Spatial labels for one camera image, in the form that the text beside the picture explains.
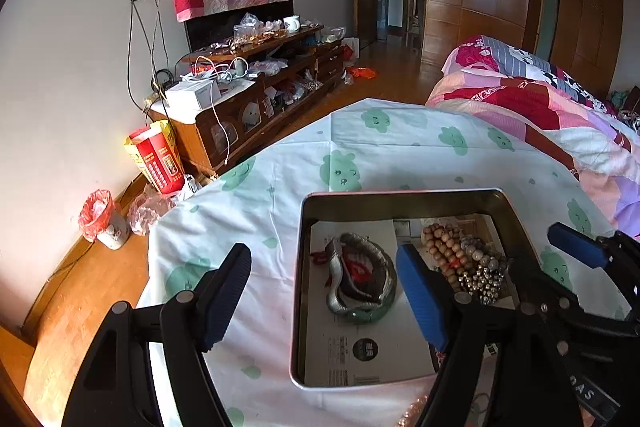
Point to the pink metal tin box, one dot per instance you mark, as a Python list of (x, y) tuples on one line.
[(301, 287)]

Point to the white mug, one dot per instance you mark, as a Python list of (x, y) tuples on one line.
[(291, 23)]

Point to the clear bag of snacks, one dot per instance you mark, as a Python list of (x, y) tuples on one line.
[(248, 28)]

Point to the white paper bag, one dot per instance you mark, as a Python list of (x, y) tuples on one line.
[(351, 47)]

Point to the brown wooden wardrobe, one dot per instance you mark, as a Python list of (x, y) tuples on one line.
[(475, 17)]

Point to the green jade bangle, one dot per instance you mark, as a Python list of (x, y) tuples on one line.
[(367, 317)]

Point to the printed paper leaflet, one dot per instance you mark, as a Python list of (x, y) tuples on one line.
[(350, 347)]

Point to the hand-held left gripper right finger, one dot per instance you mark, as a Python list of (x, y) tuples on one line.
[(422, 302)]

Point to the bed with colourful quilt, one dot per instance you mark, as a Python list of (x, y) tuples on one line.
[(525, 107)]

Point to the white cardboard box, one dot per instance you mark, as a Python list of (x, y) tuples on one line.
[(192, 96)]

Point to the black television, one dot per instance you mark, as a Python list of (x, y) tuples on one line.
[(215, 29)]

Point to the orange plastic bag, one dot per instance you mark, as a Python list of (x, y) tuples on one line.
[(361, 73)]

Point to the clear plastic bag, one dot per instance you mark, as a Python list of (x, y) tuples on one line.
[(150, 214)]

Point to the red yellow paper bag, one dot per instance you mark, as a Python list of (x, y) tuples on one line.
[(157, 162)]

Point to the white green cloud tablecloth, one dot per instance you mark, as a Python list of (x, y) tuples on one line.
[(250, 217)]

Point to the bin with red bag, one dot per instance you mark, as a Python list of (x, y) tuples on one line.
[(102, 219)]

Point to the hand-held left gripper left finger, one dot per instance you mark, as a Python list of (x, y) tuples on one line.
[(227, 302)]

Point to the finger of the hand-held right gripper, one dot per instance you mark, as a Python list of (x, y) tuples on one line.
[(575, 244), (560, 292)]

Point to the wooden television cabinet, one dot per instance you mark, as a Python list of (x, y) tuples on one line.
[(240, 127)]

